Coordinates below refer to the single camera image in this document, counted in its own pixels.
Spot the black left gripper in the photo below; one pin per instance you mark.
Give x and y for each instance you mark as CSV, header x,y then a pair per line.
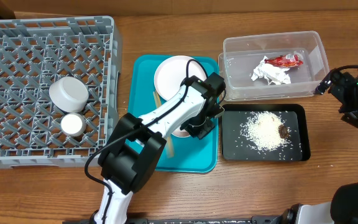
x,y
201,132

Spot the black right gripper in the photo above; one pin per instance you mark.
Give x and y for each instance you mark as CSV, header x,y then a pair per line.
x,y
357,117

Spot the white round plate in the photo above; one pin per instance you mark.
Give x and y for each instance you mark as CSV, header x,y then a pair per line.
x,y
169,76

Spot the pink bowl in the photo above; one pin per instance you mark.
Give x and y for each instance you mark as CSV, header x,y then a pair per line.
x,y
181,132

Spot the pile of rice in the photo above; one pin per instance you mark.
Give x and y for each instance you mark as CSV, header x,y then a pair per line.
x,y
258,131

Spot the white napkin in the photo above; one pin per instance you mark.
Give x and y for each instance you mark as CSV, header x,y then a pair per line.
x,y
271,73

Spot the wooden chopstick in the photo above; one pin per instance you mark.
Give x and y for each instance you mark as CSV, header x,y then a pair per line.
x,y
170,149

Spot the red snack wrapper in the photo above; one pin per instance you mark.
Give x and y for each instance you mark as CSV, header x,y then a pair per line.
x,y
285,61

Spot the brown food scrap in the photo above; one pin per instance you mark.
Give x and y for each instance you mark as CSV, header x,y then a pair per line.
x,y
283,131

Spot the grey-white bowl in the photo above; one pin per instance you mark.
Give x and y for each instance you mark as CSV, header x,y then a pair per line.
x,y
69,94

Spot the small white cup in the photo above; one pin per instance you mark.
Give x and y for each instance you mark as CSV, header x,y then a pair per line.
x,y
73,124

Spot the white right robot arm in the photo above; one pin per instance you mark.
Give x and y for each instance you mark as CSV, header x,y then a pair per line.
x,y
342,209

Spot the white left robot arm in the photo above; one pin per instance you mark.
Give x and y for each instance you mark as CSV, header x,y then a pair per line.
x,y
131,154

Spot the clear plastic waste bin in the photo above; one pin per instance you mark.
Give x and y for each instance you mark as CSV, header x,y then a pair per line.
x,y
307,45

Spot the black waste tray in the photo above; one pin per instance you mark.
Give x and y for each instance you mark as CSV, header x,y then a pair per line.
x,y
230,117

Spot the grey dishwasher rack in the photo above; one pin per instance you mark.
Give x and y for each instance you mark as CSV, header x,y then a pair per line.
x,y
34,53

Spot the teal serving tray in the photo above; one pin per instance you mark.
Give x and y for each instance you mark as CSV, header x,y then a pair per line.
x,y
190,154

